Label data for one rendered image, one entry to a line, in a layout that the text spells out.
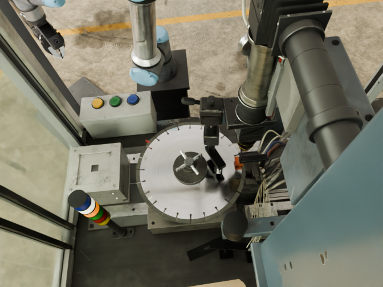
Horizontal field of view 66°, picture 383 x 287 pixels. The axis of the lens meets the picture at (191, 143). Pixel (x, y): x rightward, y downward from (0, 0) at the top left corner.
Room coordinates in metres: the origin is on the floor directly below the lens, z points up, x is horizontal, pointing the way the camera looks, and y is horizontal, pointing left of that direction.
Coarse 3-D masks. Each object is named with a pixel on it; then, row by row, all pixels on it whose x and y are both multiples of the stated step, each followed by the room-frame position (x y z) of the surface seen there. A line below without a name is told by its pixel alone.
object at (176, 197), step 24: (168, 144) 0.48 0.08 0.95; (192, 144) 0.47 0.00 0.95; (144, 168) 0.40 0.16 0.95; (168, 168) 0.39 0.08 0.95; (240, 168) 0.36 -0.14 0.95; (144, 192) 0.32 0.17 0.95; (168, 192) 0.31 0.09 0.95; (192, 192) 0.30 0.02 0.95; (216, 192) 0.29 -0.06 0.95; (192, 216) 0.22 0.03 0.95
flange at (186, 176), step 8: (192, 152) 0.43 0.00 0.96; (176, 160) 0.41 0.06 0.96; (184, 160) 0.41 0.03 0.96; (200, 160) 0.40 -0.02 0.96; (176, 168) 0.38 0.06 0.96; (184, 168) 0.37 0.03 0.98; (200, 168) 0.37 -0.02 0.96; (176, 176) 0.35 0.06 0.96; (184, 176) 0.35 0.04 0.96; (192, 176) 0.35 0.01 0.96; (200, 176) 0.34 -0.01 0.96
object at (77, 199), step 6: (72, 192) 0.26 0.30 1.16; (78, 192) 0.26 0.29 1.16; (84, 192) 0.26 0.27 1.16; (72, 198) 0.25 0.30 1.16; (78, 198) 0.25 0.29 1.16; (84, 198) 0.25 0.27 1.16; (90, 198) 0.25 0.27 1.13; (72, 204) 0.23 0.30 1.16; (78, 204) 0.23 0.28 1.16; (84, 204) 0.23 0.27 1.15; (78, 210) 0.23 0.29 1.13
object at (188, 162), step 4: (180, 152) 0.42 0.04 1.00; (184, 156) 0.40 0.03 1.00; (196, 156) 0.40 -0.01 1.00; (200, 156) 0.40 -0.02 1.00; (188, 160) 0.38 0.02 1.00; (192, 160) 0.38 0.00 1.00; (184, 164) 0.37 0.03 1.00; (188, 164) 0.37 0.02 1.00; (192, 164) 0.37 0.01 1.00; (180, 168) 0.36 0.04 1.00; (188, 168) 0.37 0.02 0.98; (192, 168) 0.36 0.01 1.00; (196, 172) 0.34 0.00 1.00
